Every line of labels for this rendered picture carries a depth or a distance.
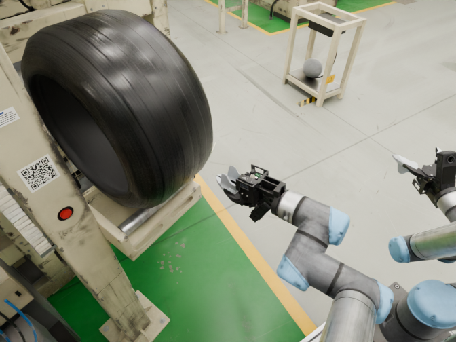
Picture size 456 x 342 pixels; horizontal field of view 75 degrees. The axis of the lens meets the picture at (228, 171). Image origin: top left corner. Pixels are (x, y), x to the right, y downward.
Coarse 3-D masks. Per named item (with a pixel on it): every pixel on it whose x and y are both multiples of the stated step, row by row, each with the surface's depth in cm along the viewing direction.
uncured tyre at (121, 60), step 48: (48, 48) 68; (96, 48) 66; (144, 48) 71; (48, 96) 99; (96, 96) 65; (144, 96) 68; (192, 96) 77; (96, 144) 114; (144, 144) 70; (192, 144) 81; (144, 192) 80
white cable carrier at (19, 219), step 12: (0, 192) 67; (12, 192) 70; (0, 204) 68; (12, 204) 70; (12, 216) 71; (24, 216) 74; (24, 228) 75; (36, 228) 78; (36, 240) 80; (48, 240) 86
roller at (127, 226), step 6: (168, 198) 106; (162, 204) 105; (138, 210) 100; (144, 210) 100; (150, 210) 101; (156, 210) 103; (132, 216) 98; (138, 216) 99; (144, 216) 100; (126, 222) 97; (132, 222) 97; (138, 222) 98; (120, 228) 95; (126, 228) 96; (132, 228) 97
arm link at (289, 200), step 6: (288, 192) 70; (294, 192) 70; (282, 198) 69; (288, 198) 69; (294, 198) 68; (300, 198) 68; (282, 204) 69; (288, 204) 68; (294, 204) 67; (276, 210) 71; (282, 210) 69; (288, 210) 68; (282, 216) 69; (288, 216) 69; (288, 222) 70
